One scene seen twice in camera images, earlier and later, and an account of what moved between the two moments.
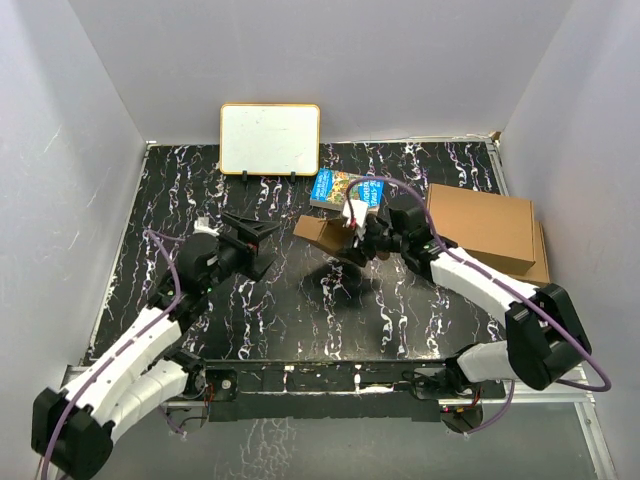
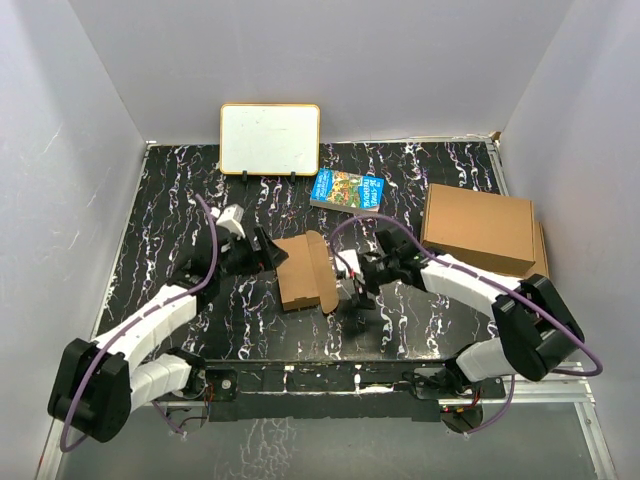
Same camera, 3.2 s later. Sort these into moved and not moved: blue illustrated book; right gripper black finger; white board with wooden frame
Moved: right gripper black finger
Not moved: blue illustrated book; white board with wooden frame
